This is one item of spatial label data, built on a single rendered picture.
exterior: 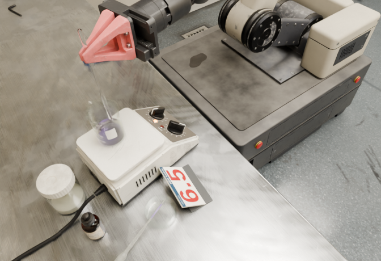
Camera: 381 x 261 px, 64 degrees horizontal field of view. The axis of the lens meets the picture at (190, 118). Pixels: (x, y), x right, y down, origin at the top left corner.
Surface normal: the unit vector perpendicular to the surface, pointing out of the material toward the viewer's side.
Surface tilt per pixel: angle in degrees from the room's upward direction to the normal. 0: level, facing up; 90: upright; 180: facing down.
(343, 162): 0
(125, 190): 90
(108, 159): 0
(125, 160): 0
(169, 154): 90
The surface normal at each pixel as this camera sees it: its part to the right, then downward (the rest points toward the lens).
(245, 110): -0.04, -0.65
